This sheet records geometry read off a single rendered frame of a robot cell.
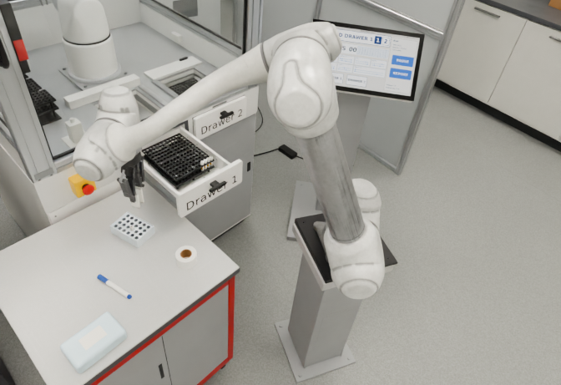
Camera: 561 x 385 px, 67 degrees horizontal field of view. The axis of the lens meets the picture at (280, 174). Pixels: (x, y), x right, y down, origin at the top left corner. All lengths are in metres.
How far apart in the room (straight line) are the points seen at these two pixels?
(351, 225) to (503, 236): 1.99
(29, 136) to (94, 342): 0.65
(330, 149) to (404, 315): 1.56
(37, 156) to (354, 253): 1.03
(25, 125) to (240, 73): 0.70
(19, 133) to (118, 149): 0.45
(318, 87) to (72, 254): 1.06
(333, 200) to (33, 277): 0.99
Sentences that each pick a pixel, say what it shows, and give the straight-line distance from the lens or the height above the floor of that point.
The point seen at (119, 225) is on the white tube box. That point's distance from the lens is 1.60.
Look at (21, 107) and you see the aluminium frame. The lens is 1.46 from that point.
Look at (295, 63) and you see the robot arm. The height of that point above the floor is 1.56.
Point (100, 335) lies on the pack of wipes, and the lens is 1.36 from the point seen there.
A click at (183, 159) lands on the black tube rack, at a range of 1.66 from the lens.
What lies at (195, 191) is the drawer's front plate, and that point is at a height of 0.91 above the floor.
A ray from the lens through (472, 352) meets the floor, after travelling 2.46.
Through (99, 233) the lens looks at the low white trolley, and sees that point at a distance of 1.64.
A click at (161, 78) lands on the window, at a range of 1.67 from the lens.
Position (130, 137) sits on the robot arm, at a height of 1.30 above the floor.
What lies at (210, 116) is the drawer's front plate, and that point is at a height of 0.91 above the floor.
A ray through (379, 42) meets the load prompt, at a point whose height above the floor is 1.15.
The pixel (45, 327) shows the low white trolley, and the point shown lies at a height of 0.76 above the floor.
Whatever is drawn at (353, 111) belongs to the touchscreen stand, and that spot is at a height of 0.79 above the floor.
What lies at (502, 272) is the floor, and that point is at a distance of 2.86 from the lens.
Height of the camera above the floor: 1.96
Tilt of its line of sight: 42 degrees down
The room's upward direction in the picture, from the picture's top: 7 degrees clockwise
